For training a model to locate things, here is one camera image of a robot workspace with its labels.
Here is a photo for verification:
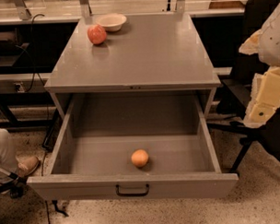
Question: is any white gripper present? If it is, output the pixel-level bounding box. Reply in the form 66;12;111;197
239;3;280;128

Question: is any wall power outlet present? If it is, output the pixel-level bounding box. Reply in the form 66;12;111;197
15;82;25;93

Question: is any tan shoe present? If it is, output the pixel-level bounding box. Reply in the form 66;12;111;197
17;156;40;177

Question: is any black office chair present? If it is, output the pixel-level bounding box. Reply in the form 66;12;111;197
209;0;280;173

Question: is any black power cable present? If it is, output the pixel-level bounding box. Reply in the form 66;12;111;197
14;13;49;94

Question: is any red apple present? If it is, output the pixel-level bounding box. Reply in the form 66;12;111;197
87;24;107;45

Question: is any black drawer handle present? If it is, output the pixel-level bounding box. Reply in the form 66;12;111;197
115;184;149;197

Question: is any orange fruit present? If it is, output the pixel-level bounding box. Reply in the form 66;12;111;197
131;148;149;168

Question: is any grey metal cabinet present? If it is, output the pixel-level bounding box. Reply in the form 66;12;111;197
41;10;223;121

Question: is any white bowl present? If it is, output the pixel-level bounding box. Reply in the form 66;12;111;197
96;13;127;32

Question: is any light trouser leg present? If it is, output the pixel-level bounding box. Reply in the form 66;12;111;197
0;128;18;173

